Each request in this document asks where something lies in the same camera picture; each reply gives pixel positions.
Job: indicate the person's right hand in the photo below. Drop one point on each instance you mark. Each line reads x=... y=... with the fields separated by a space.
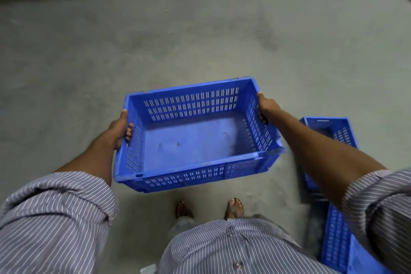
x=269 y=107

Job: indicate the person's left hand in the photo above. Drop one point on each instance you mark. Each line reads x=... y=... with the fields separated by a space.
x=116 y=132

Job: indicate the person's left thumb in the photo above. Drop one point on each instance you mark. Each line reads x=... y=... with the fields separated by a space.
x=122 y=119

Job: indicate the person's right thumb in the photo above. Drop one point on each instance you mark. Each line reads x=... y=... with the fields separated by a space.
x=260 y=98

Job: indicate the blue perforated plastic crate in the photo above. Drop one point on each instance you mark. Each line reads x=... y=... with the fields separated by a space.
x=340 y=245
x=192 y=142
x=340 y=132

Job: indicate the person's left forearm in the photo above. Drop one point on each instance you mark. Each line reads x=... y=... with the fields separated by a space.
x=93 y=158

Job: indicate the person's right forearm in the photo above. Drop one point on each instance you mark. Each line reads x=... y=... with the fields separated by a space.
x=321 y=158

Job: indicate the brown sandal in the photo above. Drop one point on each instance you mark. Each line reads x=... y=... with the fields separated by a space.
x=183 y=209
x=235 y=208

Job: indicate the striped grey shirt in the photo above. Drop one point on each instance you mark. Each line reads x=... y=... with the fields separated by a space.
x=234 y=248

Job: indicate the small white object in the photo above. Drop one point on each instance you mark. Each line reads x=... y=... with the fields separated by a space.
x=149 y=269

